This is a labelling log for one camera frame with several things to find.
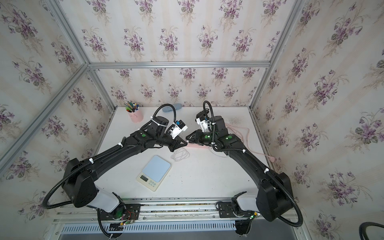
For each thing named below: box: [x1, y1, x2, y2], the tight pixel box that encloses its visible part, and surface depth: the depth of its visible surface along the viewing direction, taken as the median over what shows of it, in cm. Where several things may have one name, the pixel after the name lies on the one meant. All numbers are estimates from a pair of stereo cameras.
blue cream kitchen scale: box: [136, 155, 172, 192], surface depth 86 cm
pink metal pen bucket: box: [126, 107, 144, 123], surface depth 107 cm
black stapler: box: [196, 108, 210, 119], surface depth 113 cm
